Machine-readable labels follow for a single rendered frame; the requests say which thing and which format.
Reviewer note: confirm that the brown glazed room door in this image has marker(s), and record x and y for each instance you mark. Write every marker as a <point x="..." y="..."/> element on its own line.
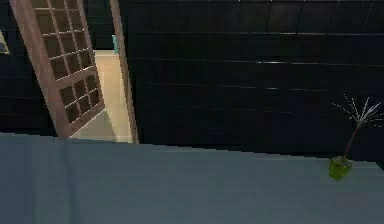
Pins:
<point x="50" y="88"/>

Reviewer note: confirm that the green pot house plant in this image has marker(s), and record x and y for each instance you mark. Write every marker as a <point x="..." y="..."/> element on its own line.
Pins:
<point x="339" y="167"/>

